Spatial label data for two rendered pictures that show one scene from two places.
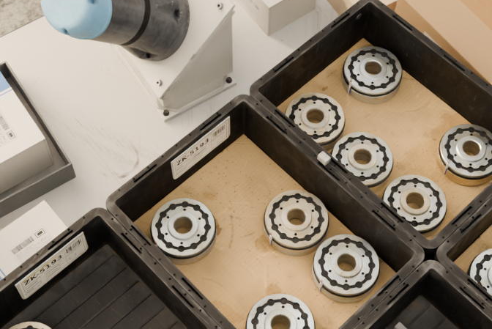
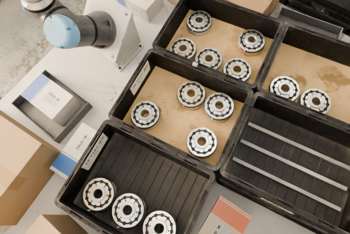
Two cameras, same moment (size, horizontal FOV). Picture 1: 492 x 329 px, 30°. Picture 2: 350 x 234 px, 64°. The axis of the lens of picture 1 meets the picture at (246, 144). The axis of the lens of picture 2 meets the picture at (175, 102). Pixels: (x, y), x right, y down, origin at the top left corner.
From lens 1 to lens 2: 0.46 m
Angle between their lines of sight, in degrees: 9
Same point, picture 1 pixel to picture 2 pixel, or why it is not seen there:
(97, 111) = (91, 76)
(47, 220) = (86, 130)
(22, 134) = (62, 97)
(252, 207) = (171, 95)
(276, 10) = (149, 10)
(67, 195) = (91, 115)
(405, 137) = (222, 44)
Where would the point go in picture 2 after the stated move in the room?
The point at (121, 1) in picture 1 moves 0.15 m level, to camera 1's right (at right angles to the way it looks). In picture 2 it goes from (82, 25) to (122, 12)
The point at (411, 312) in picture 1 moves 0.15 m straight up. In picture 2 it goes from (252, 115) to (260, 99)
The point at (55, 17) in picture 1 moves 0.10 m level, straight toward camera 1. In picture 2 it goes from (54, 42) to (68, 61)
